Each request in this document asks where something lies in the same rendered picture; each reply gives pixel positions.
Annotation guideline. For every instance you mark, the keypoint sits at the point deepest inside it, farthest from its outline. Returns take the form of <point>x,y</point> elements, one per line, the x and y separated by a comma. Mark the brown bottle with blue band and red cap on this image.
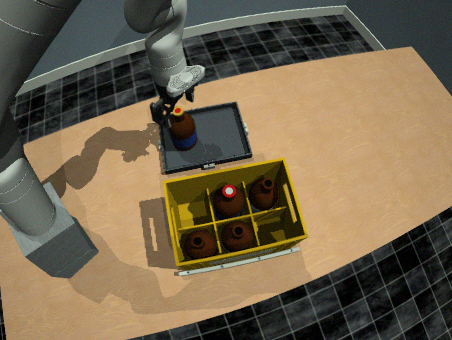
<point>228,202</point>

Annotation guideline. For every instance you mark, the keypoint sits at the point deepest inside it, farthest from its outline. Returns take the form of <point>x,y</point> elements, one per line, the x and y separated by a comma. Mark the yellow divided crate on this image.
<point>187,204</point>

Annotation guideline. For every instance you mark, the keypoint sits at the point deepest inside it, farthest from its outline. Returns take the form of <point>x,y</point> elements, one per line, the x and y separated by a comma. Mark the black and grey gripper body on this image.
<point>162,93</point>

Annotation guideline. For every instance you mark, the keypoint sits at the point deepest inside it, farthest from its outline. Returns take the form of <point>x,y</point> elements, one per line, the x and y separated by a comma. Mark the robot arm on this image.
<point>27,28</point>

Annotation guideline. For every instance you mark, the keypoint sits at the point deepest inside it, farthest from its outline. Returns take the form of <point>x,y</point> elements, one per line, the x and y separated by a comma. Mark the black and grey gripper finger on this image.
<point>159,107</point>
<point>189,94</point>

